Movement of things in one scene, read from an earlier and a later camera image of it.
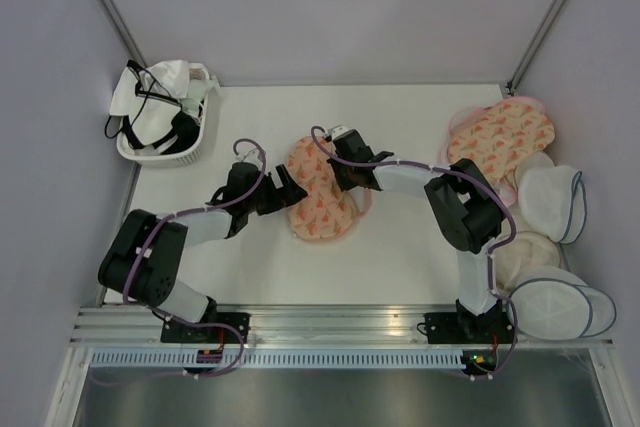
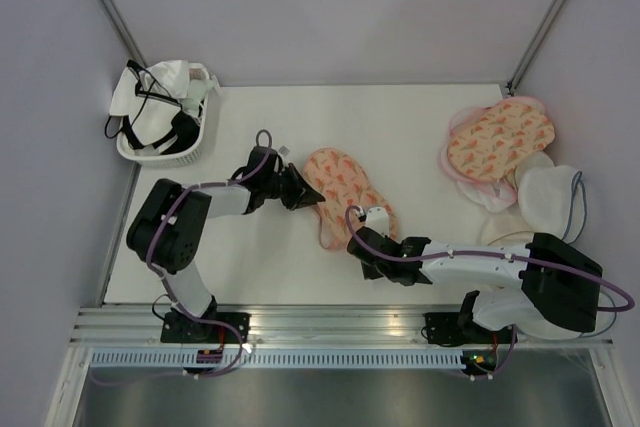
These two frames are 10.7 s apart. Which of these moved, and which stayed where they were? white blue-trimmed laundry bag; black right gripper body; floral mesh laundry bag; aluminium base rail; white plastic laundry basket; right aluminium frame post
Moved: black right gripper body; floral mesh laundry bag
Stayed: aluminium base rail; white plastic laundry basket; white blue-trimmed laundry bag; right aluminium frame post
